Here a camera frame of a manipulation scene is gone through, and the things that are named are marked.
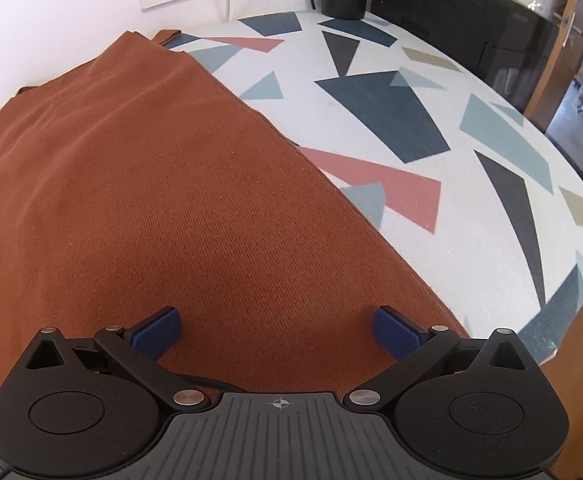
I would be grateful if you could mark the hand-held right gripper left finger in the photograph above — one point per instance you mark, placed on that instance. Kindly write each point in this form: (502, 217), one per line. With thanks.
(156, 332)

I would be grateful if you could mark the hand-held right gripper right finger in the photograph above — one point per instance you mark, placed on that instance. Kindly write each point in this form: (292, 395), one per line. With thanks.
(397, 335)

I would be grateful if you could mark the rust brown garment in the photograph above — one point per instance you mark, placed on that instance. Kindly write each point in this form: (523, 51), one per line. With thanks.
(146, 185)

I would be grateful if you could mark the wooden door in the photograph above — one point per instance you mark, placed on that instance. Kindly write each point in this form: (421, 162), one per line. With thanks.
(566, 60)

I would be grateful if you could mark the small clear plastic bag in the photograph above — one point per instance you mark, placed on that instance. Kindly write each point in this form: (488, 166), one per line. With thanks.
(534, 5)

